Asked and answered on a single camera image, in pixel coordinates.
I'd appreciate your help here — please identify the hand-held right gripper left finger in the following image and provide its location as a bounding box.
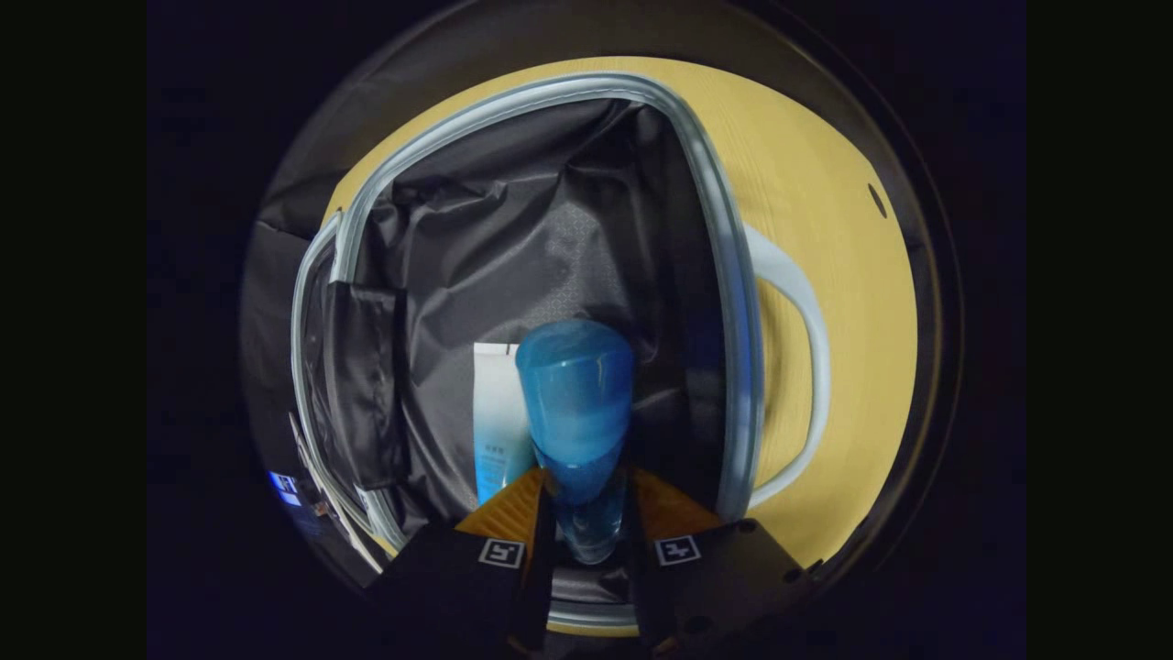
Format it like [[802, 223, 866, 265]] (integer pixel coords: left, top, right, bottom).
[[365, 467, 557, 657]]

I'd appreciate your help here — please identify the small light blue suitcase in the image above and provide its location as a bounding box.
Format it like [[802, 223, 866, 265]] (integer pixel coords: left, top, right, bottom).
[[290, 71, 833, 635]]

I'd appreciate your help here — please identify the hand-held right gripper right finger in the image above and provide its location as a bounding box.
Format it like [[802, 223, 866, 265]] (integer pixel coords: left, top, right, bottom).
[[628, 467, 815, 657]]

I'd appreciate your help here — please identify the blue capped green bottle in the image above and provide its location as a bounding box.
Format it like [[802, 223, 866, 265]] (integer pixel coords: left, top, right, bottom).
[[514, 318, 637, 566]]

